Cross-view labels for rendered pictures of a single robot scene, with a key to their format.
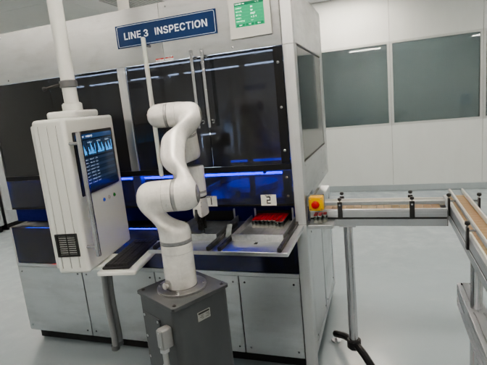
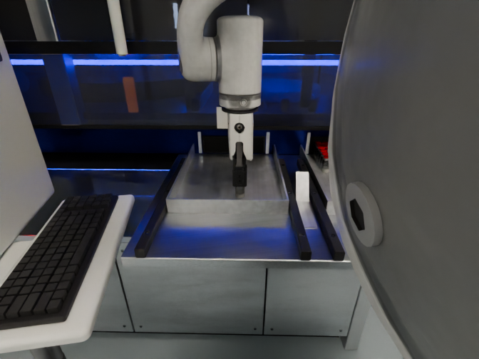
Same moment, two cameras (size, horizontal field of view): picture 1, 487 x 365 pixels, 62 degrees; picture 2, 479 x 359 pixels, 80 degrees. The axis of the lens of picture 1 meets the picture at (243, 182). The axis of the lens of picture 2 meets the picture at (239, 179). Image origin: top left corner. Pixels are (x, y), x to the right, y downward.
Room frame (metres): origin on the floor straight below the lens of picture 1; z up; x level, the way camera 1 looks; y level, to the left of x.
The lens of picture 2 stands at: (1.50, 0.42, 1.23)
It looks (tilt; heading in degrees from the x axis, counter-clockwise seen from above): 27 degrees down; 342
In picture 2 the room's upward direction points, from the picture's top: straight up
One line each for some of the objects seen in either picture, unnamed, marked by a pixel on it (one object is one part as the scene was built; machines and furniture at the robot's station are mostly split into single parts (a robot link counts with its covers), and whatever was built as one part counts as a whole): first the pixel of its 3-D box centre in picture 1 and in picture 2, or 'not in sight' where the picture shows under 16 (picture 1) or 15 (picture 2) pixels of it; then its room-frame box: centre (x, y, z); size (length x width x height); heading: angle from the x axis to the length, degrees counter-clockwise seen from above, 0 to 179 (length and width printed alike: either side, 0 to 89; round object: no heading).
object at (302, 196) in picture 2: (225, 233); (306, 197); (1.95, 0.12, 0.91); 0.14 x 0.03 x 0.06; 160
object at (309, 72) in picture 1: (311, 102); not in sight; (2.53, -0.46, 1.50); 0.85 x 0.01 x 0.59; 161
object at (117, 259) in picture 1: (131, 252); (65, 242); (2.08, 0.63, 0.82); 0.40 x 0.14 x 0.02; 171
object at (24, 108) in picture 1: (26, 130); not in sight; (2.65, 1.35, 1.50); 0.48 x 0.01 x 0.59; 71
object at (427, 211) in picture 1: (375, 208); not in sight; (2.10, -0.69, 0.92); 0.69 x 0.16 x 0.16; 71
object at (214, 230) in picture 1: (206, 227); (231, 172); (2.15, 0.23, 0.90); 0.34 x 0.26 x 0.04; 161
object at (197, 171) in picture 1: (196, 177); (237, 55); (2.05, 0.24, 1.19); 0.09 x 0.08 x 0.13; 86
